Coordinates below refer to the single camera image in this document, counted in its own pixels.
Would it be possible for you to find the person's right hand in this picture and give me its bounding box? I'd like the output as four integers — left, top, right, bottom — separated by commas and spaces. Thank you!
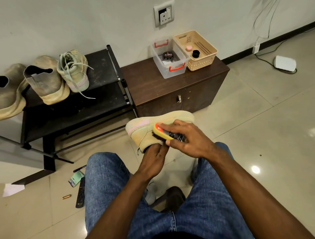
158, 119, 217, 159

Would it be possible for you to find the person's left hand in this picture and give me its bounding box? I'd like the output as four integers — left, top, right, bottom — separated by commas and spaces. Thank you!
135, 143, 170, 180

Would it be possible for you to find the black orange shoe brush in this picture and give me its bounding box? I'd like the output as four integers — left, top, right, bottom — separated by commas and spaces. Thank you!
153, 123, 188, 144

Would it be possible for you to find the pale green lace-up shoe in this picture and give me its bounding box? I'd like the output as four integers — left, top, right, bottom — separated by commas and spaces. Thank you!
125, 110, 196, 154
56, 49, 94, 99

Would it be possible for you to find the clear plastic storage box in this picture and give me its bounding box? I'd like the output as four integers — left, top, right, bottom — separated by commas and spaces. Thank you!
150, 38, 190, 79

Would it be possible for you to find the beige plastic basket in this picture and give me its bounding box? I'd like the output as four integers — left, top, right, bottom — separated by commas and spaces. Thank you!
172, 31, 219, 72

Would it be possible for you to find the worn tan slip-on shoe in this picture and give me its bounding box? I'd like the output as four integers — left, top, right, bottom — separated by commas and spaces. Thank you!
24, 55, 71, 105
0, 63, 29, 121

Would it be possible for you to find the person's right forearm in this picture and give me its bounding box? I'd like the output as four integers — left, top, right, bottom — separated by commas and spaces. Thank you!
204, 145, 315, 239

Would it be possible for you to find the person's left forearm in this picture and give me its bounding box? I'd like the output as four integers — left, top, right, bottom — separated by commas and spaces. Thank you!
86, 170, 161, 239

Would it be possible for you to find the person's left leg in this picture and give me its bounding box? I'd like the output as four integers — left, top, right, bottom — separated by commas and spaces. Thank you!
85, 152, 178, 239

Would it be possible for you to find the person's leg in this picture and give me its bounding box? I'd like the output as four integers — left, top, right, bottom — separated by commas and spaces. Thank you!
170, 142, 257, 239
85, 152, 178, 239

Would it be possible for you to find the person's right leg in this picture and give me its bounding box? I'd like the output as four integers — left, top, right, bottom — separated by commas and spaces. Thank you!
170, 142, 257, 239

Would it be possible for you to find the dark brown wooden cabinet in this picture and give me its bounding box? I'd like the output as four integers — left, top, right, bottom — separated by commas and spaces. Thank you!
120, 55, 230, 119

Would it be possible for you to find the green paper packet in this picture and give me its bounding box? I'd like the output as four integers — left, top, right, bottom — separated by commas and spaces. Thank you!
68, 170, 86, 188

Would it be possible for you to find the black remote control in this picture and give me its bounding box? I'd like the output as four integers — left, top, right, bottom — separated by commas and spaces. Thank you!
75, 176, 86, 208

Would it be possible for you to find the black metal shoe rack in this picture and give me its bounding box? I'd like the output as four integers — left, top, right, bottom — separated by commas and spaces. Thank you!
0, 45, 138, 187

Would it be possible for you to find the white router box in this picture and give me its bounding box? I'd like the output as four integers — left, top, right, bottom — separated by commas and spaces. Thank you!
274, 55, 298, 74

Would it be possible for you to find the white paper sheet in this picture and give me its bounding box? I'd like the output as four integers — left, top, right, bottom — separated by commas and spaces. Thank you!
2, 183, 25, 198

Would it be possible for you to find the white wall socket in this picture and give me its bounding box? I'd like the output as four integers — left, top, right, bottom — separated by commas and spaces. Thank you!
154, 1, 175, 28

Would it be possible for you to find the white cable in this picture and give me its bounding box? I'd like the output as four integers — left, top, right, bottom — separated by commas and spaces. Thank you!
253, 0, 296, 75

